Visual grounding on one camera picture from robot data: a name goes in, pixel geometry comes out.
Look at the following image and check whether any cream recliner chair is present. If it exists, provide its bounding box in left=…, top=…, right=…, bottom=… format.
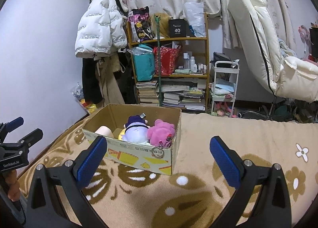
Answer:
left=227, top=0, right=317, bottom=103

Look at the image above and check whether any red patterned bag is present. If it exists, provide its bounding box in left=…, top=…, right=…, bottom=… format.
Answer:
left=153, top=46, right=181, bottom=76

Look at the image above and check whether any white puffer jacket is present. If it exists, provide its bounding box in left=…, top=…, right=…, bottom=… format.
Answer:
left=74, top=0, right=128, bottom=59

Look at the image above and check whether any wooden shelf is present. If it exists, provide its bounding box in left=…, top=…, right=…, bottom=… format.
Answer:
left=127, top=14, right=210, bottom=112

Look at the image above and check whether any person's left hand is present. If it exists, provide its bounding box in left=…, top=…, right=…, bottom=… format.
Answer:
left=3, top=170, right=20, bottom=202

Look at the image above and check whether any teal bag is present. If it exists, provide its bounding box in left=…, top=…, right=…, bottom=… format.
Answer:
left=128, top=44, right=155, bottom=82

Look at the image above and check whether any green pole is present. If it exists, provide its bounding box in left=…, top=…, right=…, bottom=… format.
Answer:
left=155, top=15, right=162, bottom=106

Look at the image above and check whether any beige hanging coat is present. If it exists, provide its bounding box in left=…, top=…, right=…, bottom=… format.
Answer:
left=95, top=53, right=125, bottom=106

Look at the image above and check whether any stack of books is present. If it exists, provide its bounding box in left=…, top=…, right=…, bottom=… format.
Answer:
left=136, top=80, right=159, bottom=104

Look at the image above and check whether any white pink marshmallow plush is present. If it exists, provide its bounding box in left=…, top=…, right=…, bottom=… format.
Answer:
left=95, top=126, right=114, bottom=139

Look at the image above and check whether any beige patterned carpet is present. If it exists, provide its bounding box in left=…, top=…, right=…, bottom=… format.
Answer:
left=17, top=112, right=318, bottom=228

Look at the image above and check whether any yellow banana plush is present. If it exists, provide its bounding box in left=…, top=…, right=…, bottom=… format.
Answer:
left=117, top=128, right=126, bottom=140

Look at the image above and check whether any black box with 40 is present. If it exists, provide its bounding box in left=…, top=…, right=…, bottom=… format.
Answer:
left=168, top=19, right=186, bottom=38

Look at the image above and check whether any printed cardboard box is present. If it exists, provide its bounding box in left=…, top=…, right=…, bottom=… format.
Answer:
left=82, top=104, right=181, bottom=175

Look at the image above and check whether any snack bag on floor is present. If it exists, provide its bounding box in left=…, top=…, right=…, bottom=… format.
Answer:
left=71, top=82, right=97, bottom=115

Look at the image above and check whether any white utility cart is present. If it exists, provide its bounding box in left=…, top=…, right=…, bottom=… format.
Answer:
left=211, top=59, right=240, bottom=118

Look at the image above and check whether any pink bear plush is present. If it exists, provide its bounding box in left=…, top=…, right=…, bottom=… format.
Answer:
left=147, top=119, right=176, bottom=148

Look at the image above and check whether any purple hat doll plush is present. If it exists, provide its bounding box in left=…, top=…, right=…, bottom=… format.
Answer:
left=122, top=113, right=149, bottom=144

